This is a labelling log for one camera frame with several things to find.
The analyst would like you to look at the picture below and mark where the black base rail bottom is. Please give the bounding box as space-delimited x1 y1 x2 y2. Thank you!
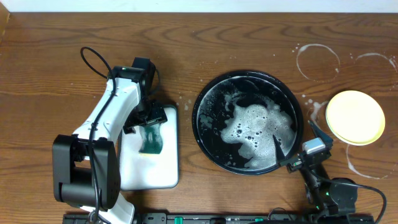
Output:
62 211 375 224

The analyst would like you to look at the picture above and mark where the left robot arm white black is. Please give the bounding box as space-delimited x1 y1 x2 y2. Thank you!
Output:
52 63 167 223

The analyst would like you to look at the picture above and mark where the yellow plate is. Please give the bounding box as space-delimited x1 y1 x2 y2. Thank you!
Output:
325 90 386 137

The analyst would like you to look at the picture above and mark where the green yellow sponge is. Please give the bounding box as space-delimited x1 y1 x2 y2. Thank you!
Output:
139 124 163 154

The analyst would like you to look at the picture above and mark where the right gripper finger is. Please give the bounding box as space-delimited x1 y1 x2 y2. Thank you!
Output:
308 120 333 148
272 135 285 164

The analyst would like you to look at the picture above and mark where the rectangular soapy water tray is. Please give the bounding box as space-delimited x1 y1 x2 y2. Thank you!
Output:
118 105 178 191

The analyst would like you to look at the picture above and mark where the round black tray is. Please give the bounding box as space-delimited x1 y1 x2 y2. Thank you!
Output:
192 70 303 175

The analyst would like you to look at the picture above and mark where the light green plate top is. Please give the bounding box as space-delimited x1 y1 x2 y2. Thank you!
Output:
331 129 383 146

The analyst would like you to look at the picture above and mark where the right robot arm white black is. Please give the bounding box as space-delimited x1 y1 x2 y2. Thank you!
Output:
275 121 358 223

